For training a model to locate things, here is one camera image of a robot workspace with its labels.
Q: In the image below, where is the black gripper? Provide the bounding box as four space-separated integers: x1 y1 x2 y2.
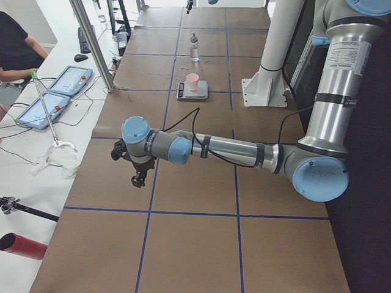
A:
131 155 156 187
186 0 194 14

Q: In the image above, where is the clear glass sauce bottle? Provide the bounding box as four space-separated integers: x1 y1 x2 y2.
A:
189 32 199 62

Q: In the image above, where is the pink paper cup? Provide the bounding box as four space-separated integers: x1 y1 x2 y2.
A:
186 73 199 92

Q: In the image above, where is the silver digital kitchen scale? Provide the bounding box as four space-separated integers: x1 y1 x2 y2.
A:
175 80 208 100

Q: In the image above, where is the black keyboard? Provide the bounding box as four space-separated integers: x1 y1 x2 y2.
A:
78 27 90 54

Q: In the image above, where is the black computer mouse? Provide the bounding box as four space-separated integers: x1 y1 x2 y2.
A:
74 54 88 63

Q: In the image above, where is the upper teach pendant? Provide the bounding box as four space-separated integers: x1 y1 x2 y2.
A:
48 65 93 97

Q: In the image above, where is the teach pendant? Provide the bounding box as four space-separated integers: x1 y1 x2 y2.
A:
15 91 70 129
48 65 93 97

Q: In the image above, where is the lower teach pendant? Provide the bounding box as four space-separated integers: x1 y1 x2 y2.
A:
15 91 70 129

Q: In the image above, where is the red cylinder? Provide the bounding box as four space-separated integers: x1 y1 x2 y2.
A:
1 233 47 260

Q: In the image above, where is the person in black shirt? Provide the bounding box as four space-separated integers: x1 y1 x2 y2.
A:
1 11 48 82

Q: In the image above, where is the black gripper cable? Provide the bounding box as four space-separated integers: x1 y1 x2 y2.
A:
163 106 315 168

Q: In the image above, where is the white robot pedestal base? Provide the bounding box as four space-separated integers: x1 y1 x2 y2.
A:
241 0 304 107

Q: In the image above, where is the aluminium frame post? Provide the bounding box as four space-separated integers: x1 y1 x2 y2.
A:
70 0 115 93

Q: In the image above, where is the black camera tripod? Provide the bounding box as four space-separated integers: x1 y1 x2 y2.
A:
1 197 59 222

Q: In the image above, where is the grabber stick green handle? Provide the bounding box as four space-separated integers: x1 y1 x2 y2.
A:
30 70 78 152

